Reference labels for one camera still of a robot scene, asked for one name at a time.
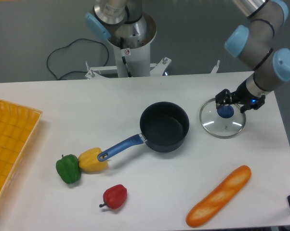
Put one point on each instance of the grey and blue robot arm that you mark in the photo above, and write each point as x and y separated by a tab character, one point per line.
271	68

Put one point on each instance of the orange baguette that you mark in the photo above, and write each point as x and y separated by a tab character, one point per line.
216	200

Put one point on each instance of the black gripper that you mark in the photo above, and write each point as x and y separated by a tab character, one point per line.
241	96

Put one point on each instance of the green bell pepper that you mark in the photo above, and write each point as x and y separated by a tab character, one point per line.
68	169

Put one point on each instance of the glass lid with blue knob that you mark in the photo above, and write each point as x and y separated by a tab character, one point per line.
224	122

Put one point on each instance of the yellow bell pepper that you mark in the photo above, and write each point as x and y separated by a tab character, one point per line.
88	161

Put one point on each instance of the yellow woven basket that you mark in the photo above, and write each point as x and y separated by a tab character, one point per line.
17	125

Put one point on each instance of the dark saucepan with blue handle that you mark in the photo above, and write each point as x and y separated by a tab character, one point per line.
163	125

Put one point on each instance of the red bell pepper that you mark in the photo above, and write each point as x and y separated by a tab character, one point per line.
114	197

